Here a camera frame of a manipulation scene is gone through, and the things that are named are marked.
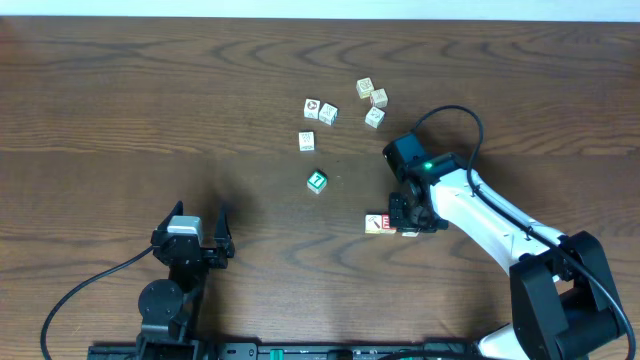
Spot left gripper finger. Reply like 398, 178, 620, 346
214, 207, 231, 246
157, 201, 183, 231

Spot red letter M block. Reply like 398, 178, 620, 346
381, 214, 397, 234

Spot hammer picture yellow block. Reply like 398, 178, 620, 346
365, 214, 382, 234

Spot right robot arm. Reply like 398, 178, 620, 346
383, 146, 638, 359

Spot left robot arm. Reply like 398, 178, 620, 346
135, 202, 235, 359

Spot green number seven block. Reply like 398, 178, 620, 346
306, 170, 328, 194

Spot white block centre right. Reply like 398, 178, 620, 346
365, 107, 386, 129

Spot tan block red side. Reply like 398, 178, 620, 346
369, 89, 389, 108

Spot white block lower left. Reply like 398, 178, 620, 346
298, 131, 315, 152

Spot umbrella blue edged block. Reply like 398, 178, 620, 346
318, 103, 339, 126

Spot tan block yellow side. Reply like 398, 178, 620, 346
356, 77, 375, 99

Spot ball picture white block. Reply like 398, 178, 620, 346
303, 99, 321, 119

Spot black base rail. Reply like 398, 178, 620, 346
87, 341, 483, 360

